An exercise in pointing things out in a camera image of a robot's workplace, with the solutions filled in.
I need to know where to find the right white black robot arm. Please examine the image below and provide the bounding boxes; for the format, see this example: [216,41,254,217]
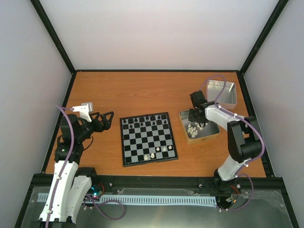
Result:
[188,91,265,193]

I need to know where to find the light blue cable duct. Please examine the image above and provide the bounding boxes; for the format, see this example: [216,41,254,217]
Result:
[38,192,218,207]

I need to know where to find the black frame rail base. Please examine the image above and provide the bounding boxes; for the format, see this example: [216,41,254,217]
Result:
[15,173,299,228]

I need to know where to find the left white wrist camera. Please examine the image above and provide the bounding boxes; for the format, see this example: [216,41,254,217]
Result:
[71,102,93,122]

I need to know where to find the black and white chessboard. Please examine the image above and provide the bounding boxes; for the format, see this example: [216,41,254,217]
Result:
[120,112,178,167]

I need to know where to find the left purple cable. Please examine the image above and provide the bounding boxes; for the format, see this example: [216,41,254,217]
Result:
[45,105,76,228]

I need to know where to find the gold metal tin box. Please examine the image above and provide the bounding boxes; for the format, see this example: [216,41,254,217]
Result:
[179,110,221,144]

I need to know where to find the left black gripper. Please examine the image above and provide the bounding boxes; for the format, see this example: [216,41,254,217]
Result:
[77,112,115,142]

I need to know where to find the small green circuit board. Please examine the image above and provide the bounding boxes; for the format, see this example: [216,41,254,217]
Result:
[85,183,105,202]

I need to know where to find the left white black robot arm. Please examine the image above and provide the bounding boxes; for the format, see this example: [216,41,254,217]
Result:
[38,112,114,228]

